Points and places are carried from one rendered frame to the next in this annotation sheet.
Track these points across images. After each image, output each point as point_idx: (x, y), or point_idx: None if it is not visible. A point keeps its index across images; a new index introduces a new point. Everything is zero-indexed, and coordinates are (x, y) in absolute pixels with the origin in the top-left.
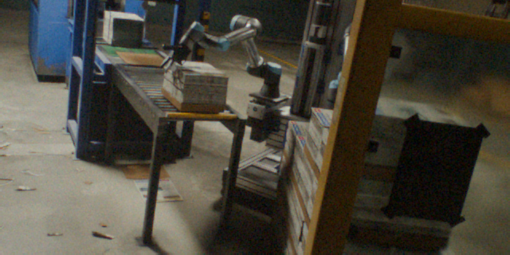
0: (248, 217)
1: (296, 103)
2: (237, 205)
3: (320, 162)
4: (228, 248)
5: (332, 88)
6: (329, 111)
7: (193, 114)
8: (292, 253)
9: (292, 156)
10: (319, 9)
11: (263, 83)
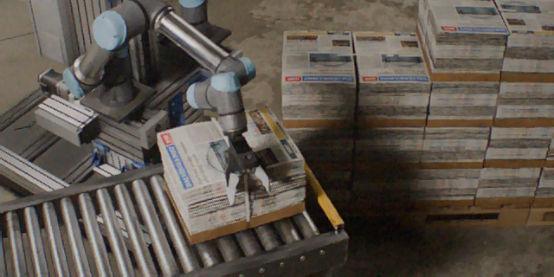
0: (219, 248)
1: (144, 67)
2: (177, 259)
3: (525, 65)
4: (318, 273)
5: (201, 4)
6: (444, 20)
7: (323, 191)
8: (467, 168)
9: (362, 107)
10: None
11: (113, 86)
